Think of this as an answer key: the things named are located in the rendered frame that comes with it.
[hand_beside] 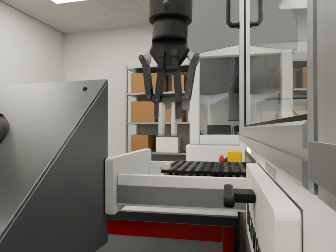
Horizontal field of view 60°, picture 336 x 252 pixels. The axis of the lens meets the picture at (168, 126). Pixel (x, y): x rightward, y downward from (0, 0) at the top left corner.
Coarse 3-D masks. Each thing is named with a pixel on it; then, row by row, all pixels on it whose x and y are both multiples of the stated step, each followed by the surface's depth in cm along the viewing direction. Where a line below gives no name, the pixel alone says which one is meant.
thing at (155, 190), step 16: (128, 176) 57; (144, 176) 57; (160, 176) 56; (176, 176) 55; (192, 176) 55; (128, 192) 57; (144, 192) 56; (160, 192) 56; (176, 192) 55; (192, 192) 54; (208, 192) 54; (192, 208) 55; (208, 208) 54; (224, 208) 53; (240, 208) 53
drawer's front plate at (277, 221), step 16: (256, 176) 34; (256, 192) 32; (272, 192) 26; (256, 208) 32; (272, 208) 21; (288, 208) 21; (256, 224) 32; (272, 224) 21; (288, 224) 20; (272, 240) 21; (288, 240) 20
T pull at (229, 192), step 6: (228, 186) 37; (228, 192) 33; (234, 192) 34; (240, 192) 34; (246, 192) 34; (252, 192) 34; (228, 198) 31; (234, 198) 32; (240, 198) 33; (246, 198) 33; (252, 198) 33; (228, 204) 31; (234, 204) 31
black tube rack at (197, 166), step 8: (176, 168) 62; (184, 168) 63; (192, 168) 63; (200, 168) 62; (208, 168) 62; (216, 168) 62; (224, 168) 62; (232, 168) 62; (240, 168) 62; (208, 176) 69; (216, 176) 59; (224, 176) 69; (232, 176) 69; (240, 176) 69
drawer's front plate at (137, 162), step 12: (120, 156) 60; (132, 156) 67; (144, 156) 77; (108, 168) 56; (120, 168) 60; (132, 168) 67; (144, 168) 77; (108, 180) 56; (108, 192) 56; (108, 204) 56
